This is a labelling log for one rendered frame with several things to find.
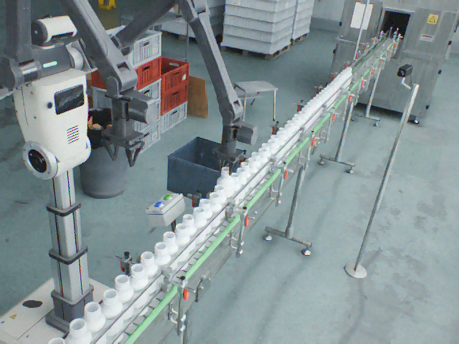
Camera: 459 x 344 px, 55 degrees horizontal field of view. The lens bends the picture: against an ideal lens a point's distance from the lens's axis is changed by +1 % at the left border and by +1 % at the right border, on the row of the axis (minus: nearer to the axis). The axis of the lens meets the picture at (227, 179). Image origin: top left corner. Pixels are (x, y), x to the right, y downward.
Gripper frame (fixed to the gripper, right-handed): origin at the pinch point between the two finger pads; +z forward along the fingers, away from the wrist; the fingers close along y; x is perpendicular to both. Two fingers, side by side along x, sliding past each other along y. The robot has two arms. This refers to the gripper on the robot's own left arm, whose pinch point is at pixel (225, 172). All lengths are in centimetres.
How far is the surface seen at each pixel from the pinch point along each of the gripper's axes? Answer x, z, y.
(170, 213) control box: 21.4, 11.5, 11.1
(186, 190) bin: -41, 43, 40
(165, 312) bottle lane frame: 50, 26, -6
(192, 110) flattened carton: -302, 111, 185
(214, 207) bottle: 13.4, 8.2, -2.9
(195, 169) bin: -41, 28, 36
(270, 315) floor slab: -56, 120, -15
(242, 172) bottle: -10.8, 4.2, -2.4
